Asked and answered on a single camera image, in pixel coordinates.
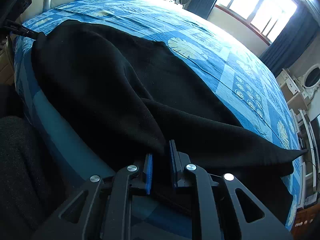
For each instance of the blue patterned bed sheet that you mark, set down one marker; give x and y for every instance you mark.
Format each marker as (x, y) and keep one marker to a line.
(233, 73)

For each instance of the beige bedside cabinet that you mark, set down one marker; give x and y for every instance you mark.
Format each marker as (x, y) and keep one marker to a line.
(6, 62)

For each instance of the white tv stand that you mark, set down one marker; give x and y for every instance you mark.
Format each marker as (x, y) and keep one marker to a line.
(308, 164)

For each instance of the white dressing table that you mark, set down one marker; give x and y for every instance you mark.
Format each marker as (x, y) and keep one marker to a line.
(295, 95)

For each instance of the black studded pants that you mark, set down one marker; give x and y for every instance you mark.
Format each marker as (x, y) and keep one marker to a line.
(127, 97)

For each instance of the right dark blue curtain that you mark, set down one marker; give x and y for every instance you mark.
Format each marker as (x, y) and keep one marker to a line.
(293, 40)

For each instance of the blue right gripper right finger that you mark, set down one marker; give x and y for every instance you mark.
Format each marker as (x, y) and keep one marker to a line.
(174, 162)

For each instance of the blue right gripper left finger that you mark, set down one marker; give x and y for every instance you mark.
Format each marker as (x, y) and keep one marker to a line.
(148, 168)

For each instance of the white oval vanity mirror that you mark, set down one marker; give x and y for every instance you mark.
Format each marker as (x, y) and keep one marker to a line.
(310, 80)

